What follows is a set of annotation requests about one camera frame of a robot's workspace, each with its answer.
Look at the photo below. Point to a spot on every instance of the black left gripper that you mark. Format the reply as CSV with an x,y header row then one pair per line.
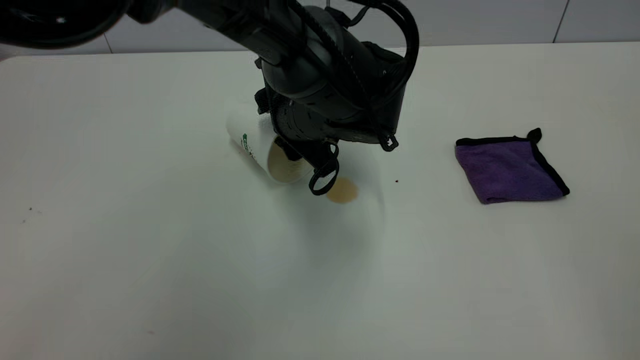
x,y
305,122

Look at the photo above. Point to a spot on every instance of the white paper coffee cup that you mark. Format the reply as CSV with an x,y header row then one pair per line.
x,y
250,140

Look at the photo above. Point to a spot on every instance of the purple cloth with black trim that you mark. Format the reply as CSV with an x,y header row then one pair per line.
x,y
505,170

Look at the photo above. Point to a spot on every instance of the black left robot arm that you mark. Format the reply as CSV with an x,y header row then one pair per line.
x,y
300,70

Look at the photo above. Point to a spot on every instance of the brown coffee spill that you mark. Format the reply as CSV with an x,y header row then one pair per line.
x,y
346,191

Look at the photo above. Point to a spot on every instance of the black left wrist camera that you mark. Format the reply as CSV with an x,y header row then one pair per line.
x,y
385,90

